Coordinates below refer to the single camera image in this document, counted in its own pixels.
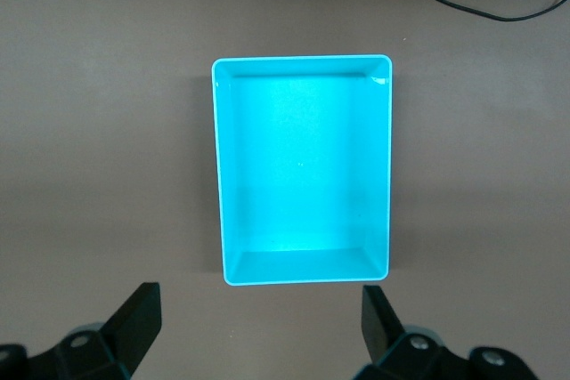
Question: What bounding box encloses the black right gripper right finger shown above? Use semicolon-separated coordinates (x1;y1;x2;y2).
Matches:
355;284;535;380

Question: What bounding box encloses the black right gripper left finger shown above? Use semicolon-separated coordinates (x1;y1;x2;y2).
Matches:
26;281;162;380

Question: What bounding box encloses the turquoise plastic bin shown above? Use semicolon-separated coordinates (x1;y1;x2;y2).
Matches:
210;53;395;287

